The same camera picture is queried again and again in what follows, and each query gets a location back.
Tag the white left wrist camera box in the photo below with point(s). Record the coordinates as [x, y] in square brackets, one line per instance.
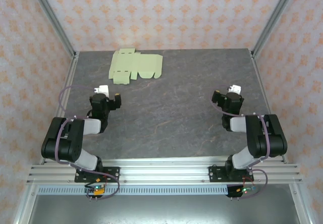
[103, 89]

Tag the grey metal panel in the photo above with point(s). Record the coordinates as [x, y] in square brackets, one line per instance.
[164, 209]

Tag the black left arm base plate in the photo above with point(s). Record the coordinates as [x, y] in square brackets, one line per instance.
[112, 174]

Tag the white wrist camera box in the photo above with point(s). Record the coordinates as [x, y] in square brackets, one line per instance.
[236, 89]
[103, 89]

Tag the aluminium frame post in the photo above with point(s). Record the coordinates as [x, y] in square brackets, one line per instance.
[50, 14]
[275, 17]

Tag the small circuit board green light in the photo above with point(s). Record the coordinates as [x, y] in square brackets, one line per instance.
[244, 190]
[96, 190]

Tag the pale green paper box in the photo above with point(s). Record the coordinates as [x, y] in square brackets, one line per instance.
[143, 63]

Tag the aluminium table side rail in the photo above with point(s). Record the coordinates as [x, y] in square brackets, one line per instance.
[260, 77]
[72, 67]

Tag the wide aluminium mounting rail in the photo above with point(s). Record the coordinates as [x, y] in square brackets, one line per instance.
[164, 173]

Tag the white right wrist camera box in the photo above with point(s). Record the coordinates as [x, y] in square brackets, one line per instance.
[236, 89]

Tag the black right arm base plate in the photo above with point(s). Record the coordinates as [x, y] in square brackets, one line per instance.
[217, 174]

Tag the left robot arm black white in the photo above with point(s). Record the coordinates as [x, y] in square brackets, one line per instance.
[65, 143]

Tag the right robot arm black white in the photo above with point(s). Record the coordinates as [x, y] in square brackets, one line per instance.
[265, 138]

